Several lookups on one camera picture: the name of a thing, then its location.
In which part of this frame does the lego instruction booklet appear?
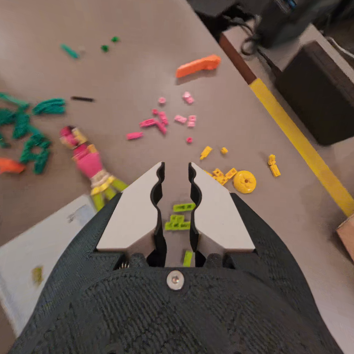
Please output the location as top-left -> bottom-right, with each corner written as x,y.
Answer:
0,194 -> 97,336

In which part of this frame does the black cable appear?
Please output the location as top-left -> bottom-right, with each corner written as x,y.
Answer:
241,17 -> 263,56

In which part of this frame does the pile of pink lego pieces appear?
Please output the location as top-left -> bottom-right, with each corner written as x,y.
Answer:
126,91 -> 197,144

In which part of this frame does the yellow round lego dish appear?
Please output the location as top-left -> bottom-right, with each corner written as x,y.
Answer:
233,170 -> 257,193

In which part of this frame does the colourful lego box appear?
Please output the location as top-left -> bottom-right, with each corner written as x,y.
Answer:
336,213 -> 354,262

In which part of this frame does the black hard case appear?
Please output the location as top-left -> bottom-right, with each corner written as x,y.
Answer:
277,41 -> 354,146

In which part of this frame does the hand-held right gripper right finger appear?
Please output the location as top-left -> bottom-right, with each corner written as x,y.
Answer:
188,162 -> 256,267

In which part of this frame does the black power hub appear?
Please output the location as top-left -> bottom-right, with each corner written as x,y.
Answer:
257,0 -> 346,49

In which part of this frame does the yellow tape strip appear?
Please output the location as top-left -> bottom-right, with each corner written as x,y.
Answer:
250,78 -> 354,217

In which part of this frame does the pile of yellow lego pieces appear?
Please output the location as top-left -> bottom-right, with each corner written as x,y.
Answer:
200,146 -> 281,186

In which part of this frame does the pink lego model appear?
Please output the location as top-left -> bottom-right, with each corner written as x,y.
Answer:
59,126 -> 129,212

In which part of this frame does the lime lego bracket piece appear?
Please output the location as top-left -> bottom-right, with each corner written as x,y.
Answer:
164,214 -> 191,231

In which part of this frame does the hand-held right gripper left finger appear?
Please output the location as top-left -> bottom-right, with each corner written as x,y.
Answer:
96,162 -> 168,267

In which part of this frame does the teal lego plate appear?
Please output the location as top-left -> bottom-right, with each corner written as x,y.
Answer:
60,44 -> 80,59

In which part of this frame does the orange brick separator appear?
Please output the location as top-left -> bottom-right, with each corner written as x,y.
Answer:
176,54 -> 222,79

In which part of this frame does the pile of teal lego pieces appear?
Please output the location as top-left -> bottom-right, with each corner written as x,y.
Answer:
0,93 -> 66,175

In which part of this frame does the orange curved lego piece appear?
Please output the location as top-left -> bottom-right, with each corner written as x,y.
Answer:
0,158 -> 27,175

